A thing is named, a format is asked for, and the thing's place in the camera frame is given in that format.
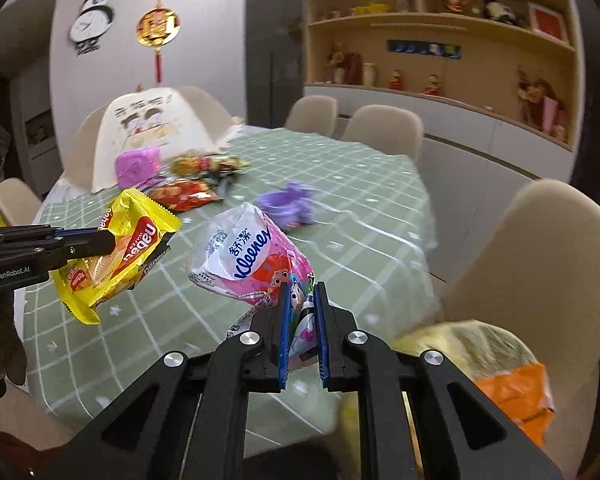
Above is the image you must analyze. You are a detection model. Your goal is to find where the kleenex tissue pack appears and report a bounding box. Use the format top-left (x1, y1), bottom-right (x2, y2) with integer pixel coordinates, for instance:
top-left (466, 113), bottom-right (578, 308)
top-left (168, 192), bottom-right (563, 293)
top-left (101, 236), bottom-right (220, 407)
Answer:
top-left (187, 202), bottom-right (317, 370)

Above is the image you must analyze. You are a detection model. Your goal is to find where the yellow wafer packet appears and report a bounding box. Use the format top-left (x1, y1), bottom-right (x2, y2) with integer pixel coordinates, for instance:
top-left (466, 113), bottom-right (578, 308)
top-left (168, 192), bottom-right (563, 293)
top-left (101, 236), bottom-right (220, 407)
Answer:
top-left (50, 188), bottom-right (182, 325)

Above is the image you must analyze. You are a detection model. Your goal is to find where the red gold snack packet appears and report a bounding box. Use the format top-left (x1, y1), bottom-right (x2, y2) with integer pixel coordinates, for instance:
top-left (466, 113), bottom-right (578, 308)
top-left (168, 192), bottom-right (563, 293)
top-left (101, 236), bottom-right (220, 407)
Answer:
top-left (147, 179), bottom-right (220, 212)

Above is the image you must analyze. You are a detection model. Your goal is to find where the gold candy wrapper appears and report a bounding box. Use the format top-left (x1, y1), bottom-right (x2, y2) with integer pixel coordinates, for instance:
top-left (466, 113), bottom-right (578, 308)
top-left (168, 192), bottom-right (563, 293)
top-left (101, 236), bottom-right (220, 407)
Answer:
top-left (171, 155), bottom-right (247, 176)

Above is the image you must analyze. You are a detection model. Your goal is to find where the orange plastic bag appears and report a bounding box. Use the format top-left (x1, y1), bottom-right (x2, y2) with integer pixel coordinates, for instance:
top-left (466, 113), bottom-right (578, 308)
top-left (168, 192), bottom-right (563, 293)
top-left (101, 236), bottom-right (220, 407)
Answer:
top-left (476, 363), bottom-right (555, 448)

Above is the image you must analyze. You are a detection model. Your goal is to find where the beige chair left side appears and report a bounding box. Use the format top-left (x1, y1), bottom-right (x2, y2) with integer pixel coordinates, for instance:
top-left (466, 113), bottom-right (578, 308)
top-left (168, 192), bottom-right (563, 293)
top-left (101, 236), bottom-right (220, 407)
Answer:
top-left (0, 178), bottom-right (42, 226)

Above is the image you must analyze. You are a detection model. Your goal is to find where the green checked tablecloth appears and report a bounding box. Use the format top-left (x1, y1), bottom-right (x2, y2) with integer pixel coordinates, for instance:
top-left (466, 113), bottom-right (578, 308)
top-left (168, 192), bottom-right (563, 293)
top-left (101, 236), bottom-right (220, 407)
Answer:
top-left (23, 129), bottom-right (440, 430)

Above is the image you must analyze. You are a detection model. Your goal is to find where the pink square toy box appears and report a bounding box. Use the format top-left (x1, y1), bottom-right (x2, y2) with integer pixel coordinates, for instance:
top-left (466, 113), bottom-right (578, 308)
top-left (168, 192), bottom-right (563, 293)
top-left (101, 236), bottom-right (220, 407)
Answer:
top-left (114, 146), bottom-right (161, 190)

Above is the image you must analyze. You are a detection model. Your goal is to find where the purple toy carriage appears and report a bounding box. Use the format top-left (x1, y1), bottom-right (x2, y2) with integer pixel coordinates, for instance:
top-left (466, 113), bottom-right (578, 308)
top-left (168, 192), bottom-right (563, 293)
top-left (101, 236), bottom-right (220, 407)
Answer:
top-left (256, 182), bottom-right (315, 232)

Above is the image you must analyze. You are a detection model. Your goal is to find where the cream folding food cover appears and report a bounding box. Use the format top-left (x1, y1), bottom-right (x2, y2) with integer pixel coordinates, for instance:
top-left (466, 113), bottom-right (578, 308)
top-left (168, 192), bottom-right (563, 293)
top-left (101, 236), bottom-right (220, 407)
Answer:
top-left (62, 86), bottom-right (242, 193)

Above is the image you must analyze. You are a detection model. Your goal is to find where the beige chair far left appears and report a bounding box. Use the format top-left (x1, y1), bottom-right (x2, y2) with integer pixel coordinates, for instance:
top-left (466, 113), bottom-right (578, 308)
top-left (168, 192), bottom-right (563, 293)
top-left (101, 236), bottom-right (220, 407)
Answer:
top-left (285, 96), bottom-right (338, 136)

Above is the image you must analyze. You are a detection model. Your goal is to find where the wooden shelf cabinet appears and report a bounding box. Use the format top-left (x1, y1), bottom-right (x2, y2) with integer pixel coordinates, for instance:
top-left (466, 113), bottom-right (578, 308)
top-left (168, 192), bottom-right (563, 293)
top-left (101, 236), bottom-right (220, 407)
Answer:
top-left (302, 0), bottom-right (586, 181)

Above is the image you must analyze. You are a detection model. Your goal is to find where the panda bottle figurine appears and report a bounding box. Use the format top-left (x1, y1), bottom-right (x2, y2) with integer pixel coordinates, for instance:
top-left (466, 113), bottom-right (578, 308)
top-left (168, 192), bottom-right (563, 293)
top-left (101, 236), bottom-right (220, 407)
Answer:
top-left (482, 0), bottom-right (517, 26)

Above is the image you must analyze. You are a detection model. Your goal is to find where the red framed picture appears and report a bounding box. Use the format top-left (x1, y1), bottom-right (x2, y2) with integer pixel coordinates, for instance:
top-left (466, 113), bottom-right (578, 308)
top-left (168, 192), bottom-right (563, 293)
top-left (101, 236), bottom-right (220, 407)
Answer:
top-left (528, 2), bottom-right (569, 44)

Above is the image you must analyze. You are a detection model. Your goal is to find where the panda wall clock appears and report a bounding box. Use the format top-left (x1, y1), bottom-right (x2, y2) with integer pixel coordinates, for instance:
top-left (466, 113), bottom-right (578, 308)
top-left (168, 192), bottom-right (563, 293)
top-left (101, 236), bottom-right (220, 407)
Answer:
top-left (69, 0), bottom-right (114, 56)

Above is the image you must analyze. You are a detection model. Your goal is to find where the red gold wall ornament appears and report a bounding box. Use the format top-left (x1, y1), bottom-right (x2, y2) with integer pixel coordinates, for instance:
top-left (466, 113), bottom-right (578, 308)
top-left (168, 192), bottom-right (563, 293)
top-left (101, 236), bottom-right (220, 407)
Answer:
top-left (135, 0), bottom-right (181, 86)

